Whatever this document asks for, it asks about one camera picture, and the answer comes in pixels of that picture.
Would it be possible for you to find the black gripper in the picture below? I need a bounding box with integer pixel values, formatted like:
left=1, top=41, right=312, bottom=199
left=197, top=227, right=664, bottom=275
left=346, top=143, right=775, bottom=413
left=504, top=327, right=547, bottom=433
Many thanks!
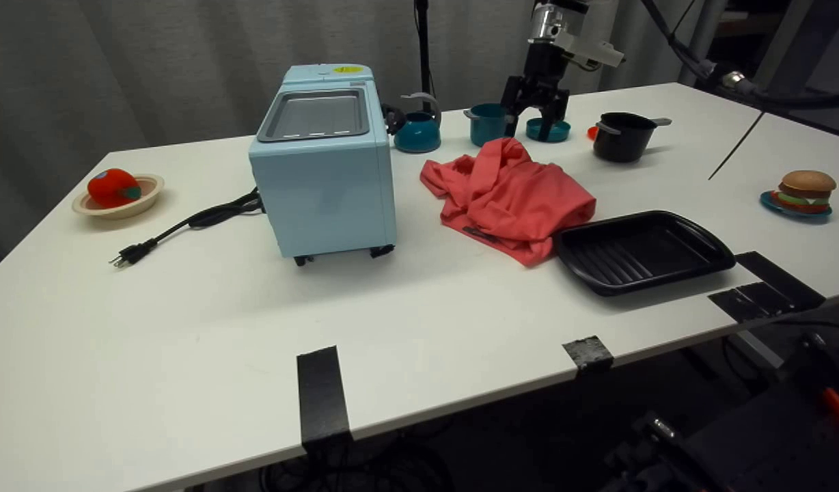
left=497, top=41, right=573, bottom=146

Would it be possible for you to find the red sweatshirt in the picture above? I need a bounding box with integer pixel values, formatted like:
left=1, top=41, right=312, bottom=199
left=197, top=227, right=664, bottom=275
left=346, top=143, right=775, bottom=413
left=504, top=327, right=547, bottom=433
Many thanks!
left=418, top=134, right=599, bottom=271

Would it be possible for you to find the teal toy pot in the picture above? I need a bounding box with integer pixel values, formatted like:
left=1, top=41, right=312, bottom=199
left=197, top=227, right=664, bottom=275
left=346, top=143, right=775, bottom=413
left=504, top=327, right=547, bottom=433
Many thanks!
left=461, top=102, right=515, bottom=150

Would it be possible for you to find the black toy pot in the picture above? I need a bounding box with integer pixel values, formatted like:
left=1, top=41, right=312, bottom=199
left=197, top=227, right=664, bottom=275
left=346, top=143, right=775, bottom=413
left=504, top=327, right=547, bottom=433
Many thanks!
left=588, top=109, right=674, bottom=167

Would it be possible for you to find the teal toy kettle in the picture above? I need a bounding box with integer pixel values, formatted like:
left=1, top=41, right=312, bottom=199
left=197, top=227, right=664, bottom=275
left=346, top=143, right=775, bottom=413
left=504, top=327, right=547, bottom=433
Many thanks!
left=379, top=92, right=444, bottom=157

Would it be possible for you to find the black ridged grill tray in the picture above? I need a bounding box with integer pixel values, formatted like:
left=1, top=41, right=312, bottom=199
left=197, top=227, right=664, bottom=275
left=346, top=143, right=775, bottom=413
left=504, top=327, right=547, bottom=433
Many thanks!
left=548, top=209, right=737, bottom=298

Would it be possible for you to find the light blue toaster oven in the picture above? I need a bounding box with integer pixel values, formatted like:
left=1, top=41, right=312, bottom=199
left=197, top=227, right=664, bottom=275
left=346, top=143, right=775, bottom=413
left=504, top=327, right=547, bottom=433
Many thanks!
left=246, top=61, right=398, bottom=268

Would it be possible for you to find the small black tape piece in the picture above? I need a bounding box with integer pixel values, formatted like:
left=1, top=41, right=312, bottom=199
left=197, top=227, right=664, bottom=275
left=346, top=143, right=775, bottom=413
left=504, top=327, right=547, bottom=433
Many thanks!
left=560, top=333, right=614, bottom=373

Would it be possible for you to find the small blue plate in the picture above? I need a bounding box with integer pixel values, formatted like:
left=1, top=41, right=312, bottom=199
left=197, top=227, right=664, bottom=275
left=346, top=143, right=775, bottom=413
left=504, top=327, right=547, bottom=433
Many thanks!
left=756, top=189, right=835, bottom=224

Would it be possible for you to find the toy hamburger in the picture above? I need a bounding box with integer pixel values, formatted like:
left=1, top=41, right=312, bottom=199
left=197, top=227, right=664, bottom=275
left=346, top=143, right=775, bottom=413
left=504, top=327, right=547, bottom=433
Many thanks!
left=771, top=167, right=839, bottom=220

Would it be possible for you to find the wide black tape patch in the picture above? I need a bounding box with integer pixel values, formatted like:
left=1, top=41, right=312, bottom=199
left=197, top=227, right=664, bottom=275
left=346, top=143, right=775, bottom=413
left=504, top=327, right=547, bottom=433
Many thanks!
left=704, top=249, right=827, bottom=322

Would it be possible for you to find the long black tape strip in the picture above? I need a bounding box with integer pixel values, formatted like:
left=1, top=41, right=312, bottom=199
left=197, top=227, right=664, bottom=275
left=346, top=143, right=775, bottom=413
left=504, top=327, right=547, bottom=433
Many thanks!
left=294, top=344, right=354, bottom=450

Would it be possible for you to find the red fruit on plate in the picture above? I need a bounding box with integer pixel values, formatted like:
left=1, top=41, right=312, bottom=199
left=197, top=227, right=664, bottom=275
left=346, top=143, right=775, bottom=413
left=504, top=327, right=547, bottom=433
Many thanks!
left=71, top=174, right=165, bottom=223

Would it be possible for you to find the red toy tomato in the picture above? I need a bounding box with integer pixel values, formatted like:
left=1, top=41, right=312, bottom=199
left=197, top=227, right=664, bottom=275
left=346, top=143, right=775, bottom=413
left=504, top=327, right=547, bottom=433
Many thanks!
left=83, top=167, right=144, bottom=210

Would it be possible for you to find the black camera tripod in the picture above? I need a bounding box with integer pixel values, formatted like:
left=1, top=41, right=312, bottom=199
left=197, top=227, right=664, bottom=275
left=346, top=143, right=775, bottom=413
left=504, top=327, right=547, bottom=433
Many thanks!
left=409, top=0, right=436, bottom=97

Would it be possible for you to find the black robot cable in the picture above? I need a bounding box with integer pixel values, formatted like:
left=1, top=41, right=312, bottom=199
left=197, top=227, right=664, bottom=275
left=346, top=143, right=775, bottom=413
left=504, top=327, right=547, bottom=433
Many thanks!
left=640, top=0, right=839, bottom=183

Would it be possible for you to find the black power cord with plug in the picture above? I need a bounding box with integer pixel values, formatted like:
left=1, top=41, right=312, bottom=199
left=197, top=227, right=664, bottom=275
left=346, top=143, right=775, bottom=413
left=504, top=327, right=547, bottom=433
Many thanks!
left=109, top=186, right=268, bottom=271

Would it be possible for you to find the orange handled tool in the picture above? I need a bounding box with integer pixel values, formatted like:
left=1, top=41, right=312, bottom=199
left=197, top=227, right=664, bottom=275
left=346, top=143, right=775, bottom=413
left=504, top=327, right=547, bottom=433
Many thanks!
left=817, top=387, right=839, bottom=433

